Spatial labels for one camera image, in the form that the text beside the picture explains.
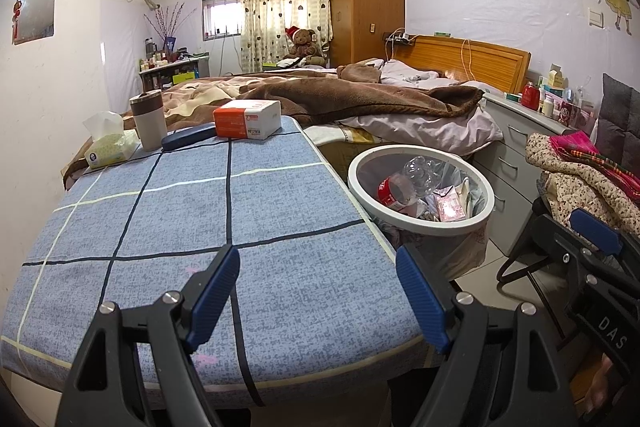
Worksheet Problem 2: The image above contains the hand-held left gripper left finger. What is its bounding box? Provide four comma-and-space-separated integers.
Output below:
56, 243, 242, 427

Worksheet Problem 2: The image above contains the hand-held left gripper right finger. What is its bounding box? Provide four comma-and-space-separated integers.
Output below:
395, 243, 581, 427

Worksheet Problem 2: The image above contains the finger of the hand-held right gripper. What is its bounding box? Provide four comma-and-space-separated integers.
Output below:
569, 208, 640, 288
531, 213, 608, 303

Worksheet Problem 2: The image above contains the white round trash bin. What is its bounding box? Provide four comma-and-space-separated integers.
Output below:
347, 145, 496, 280

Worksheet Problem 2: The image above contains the small pink drink carton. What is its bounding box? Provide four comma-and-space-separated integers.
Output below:
432, 187, 468, 223

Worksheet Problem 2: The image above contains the clear bottle with red label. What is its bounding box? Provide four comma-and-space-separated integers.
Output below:
376, 157, 443, 214

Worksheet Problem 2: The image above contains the person's right hand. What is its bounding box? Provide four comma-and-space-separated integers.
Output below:
575, 352, 618, 415

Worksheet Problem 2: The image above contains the floral quilted cloth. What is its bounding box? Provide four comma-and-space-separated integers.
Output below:
525, 132, 640, 238

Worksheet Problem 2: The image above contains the pink plaid cloth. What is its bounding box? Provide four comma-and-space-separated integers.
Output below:
550, 130, 640, 200

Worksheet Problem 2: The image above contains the grey bedside drawer cabinet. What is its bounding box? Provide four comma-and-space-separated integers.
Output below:
472, 92, 596, 258

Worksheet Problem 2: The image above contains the dark grey cushion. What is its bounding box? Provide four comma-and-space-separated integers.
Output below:
595, 73, 640, 172

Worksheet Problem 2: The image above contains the red printed box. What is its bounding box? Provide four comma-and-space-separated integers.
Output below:
557, 99, 593, 128

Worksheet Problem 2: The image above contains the clear plastic bin liner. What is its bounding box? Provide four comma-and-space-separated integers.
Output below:
357, 153, 490, 280

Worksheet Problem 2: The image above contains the small beige carton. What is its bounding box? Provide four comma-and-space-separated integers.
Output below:
545, 64, 568, 90

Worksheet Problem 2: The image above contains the dark blue glasses case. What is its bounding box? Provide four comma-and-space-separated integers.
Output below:
161, 124, 217, 152

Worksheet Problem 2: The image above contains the pale pink duvet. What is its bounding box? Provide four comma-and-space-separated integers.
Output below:
340, 59, 503, 158

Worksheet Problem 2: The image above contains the orange and white tissue pack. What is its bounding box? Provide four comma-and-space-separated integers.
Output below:
212, 100, 282, 141

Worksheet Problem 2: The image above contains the yellow soft tissue pack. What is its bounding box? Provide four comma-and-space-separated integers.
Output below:
82, 111, 140, 170

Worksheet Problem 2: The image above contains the brown and white tumbler cup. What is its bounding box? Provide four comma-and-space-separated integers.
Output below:
129, 89, 168, 152

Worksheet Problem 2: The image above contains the wooden bed headboard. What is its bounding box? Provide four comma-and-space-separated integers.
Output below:
392, 34, 532, 94

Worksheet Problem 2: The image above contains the brown fleece blanket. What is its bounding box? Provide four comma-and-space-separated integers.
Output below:
62, 63, 485, 190

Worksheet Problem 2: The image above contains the white shelf desk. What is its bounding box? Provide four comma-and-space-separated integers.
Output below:
138, 54, 211, 90

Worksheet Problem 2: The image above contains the row of toiletry bottles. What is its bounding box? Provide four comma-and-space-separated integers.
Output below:
140, 38, 173, 70

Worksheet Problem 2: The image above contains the black power strip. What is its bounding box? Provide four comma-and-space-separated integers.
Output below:
381, 32, 417, 48

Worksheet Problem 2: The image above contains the brown teddy bear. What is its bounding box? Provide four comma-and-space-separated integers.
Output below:
284, 26, 326, 66

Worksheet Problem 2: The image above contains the bunch of blossom branches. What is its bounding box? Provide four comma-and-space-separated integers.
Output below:
144, 3, 185, 50

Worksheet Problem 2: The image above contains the small barred window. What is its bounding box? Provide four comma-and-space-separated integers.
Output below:
201, 0, 244, 40

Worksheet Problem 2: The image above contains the heart print curtain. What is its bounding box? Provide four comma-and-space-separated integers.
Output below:
240, 0, 333, 74

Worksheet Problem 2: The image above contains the red hanging knot ornament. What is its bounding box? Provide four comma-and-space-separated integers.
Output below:
11, 0, 25, 45

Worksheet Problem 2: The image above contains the orange charging cable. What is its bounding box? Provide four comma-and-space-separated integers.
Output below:
460, 38, 476, 82

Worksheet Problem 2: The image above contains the silver wall mirror sheet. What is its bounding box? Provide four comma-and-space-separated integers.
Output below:
12, 0, 57, 45

